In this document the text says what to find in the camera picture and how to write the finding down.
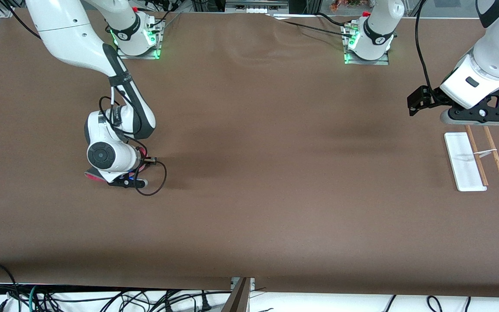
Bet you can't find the grey and pink towel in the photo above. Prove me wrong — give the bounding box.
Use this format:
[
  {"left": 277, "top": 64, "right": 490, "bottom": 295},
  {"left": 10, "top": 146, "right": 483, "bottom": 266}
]
[{"left": 84, "top": 147, "right": 148, "bottom": 182}]

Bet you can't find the white rack with wooden bars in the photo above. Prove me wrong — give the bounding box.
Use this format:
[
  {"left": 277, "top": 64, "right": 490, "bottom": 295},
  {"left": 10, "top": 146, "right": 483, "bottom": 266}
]
[{"left": 444, "top": 126, "right": 499, "bottom": 192}]

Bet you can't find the orange background object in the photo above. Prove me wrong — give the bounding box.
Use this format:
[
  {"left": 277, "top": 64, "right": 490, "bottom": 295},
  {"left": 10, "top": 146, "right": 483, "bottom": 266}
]
[{"left": 330, "top": 0, "right": 363, "bottom": 11}]

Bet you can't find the white power strip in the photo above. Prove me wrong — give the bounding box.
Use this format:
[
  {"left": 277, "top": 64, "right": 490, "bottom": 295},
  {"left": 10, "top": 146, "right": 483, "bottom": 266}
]
[{"left": 226, "top": 0, "right": 289, "bottom": 13}]

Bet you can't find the brown table cover sheet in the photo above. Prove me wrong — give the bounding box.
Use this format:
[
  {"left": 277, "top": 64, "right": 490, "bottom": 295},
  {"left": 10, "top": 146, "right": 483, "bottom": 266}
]
[{"left": 0, "top": 8, "right": 499, "bottom": 299}]

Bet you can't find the short black table cable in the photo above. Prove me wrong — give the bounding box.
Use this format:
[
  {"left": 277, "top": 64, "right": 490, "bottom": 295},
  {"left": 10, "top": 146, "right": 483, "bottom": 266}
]
[{"left": 317, "top": 12, "right": 354, "bottom": 27}]

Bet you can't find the long black table cable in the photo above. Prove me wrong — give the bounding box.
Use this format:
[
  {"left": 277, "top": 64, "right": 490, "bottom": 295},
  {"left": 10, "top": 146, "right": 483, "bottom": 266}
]
[{"left": 282, "top": 19, "right": 356, "bottom": 39}]

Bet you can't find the small metal bracket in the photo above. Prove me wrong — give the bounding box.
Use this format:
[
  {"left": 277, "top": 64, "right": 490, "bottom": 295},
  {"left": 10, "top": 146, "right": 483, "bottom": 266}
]
[{"left": 231, "top": 277, "right": 256, "bottom": 292}]

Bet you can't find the black cable with plug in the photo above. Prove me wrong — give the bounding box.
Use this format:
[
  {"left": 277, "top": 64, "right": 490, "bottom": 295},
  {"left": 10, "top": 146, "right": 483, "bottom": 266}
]
[{"left": 169, "top": 291, "right": 214, "bottom": 312}]

